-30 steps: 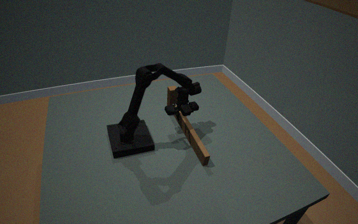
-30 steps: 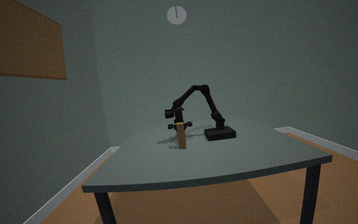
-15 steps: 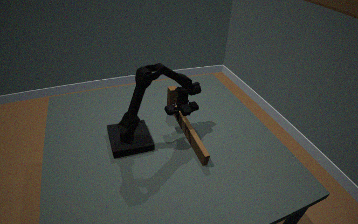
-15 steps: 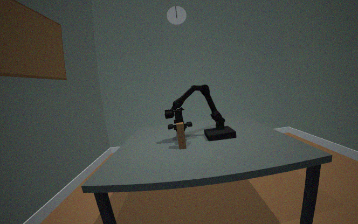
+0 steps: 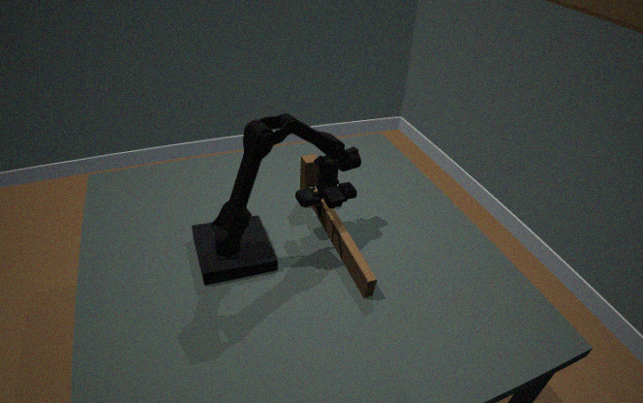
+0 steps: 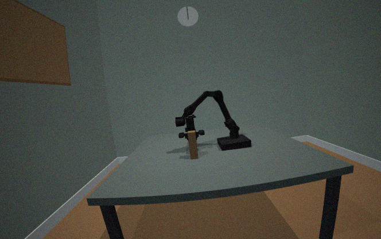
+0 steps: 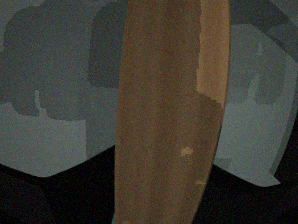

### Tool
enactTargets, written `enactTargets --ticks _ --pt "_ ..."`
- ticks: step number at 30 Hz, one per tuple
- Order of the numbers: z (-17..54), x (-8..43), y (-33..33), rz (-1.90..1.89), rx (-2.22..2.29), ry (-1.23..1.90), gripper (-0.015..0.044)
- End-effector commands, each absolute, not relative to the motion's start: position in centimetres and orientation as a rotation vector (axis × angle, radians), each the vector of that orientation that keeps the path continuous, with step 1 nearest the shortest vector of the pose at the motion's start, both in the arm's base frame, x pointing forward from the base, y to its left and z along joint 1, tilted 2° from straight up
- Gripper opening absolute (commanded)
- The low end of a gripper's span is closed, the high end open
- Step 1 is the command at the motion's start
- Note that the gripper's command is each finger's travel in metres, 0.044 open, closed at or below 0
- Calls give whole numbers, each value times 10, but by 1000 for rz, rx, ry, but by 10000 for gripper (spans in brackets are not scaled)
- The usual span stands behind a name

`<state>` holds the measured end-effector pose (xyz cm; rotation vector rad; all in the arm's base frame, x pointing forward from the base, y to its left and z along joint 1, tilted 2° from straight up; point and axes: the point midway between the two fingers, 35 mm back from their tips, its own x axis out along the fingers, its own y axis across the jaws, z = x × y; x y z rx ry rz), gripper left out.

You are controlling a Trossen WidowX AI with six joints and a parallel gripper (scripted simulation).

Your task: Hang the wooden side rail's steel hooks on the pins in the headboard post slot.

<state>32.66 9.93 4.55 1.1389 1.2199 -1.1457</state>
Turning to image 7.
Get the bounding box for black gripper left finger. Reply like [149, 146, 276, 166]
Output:
[0, 147, 116, 224]

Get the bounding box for brown wooden board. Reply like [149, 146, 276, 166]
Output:
[114, 0, 231, 224]

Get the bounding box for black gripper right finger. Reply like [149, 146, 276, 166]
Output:
[192, 164, 298, 224]

